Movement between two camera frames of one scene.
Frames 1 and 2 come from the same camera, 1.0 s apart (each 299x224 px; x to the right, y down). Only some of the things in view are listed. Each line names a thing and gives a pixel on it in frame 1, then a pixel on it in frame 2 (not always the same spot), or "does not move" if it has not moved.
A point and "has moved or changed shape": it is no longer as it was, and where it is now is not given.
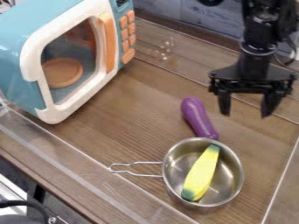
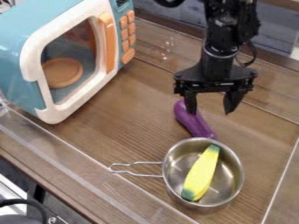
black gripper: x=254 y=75 -> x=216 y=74
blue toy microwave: x=63 y=48 does not move
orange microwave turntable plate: x=63 y=72 does not move
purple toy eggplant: x=199 y=119 has moved or changed shape
